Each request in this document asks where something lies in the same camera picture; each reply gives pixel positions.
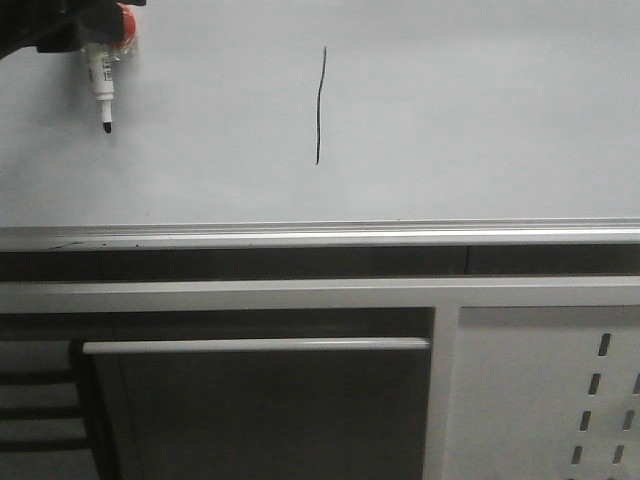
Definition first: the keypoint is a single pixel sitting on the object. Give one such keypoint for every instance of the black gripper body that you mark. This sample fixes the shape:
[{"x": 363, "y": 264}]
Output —
[{"x": 62, "y": 26}]

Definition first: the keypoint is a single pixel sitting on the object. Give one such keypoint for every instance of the white dry-erase marker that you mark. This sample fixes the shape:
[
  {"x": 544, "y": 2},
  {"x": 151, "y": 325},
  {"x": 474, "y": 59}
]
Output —
[{"x": 101, "y": 81}]

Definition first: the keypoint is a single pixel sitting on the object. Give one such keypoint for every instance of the red round magnet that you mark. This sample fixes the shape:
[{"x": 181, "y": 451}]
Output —
[{"x": 124, "y": 41}]

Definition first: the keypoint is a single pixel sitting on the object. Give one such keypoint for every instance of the dark grey panel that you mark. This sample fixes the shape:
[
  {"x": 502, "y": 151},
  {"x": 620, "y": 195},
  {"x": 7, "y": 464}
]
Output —
[{"x": 270, "y": 415}]

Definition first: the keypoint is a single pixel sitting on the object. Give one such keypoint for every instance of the white perforated metal panel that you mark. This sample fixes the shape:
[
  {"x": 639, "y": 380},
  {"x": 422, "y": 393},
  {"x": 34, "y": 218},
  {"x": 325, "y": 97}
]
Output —
[{"x": 545, "y": 393}]

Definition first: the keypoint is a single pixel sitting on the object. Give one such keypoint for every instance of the white whiteboard with aluminium frame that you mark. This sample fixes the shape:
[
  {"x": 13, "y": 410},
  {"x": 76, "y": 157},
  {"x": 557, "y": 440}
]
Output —
[{"x": 290, "y": 123}]

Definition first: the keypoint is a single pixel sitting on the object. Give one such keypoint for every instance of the white horizontal rail bar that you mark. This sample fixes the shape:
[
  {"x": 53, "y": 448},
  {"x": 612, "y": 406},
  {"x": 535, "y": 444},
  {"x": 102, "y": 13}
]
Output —
[{"x": 257, "y": 345}]

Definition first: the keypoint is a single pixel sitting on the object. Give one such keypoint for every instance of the white metal rack frame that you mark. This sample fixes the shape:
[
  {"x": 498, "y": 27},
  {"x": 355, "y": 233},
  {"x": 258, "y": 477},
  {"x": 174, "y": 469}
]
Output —
[{"x": 445, "y": 297}]

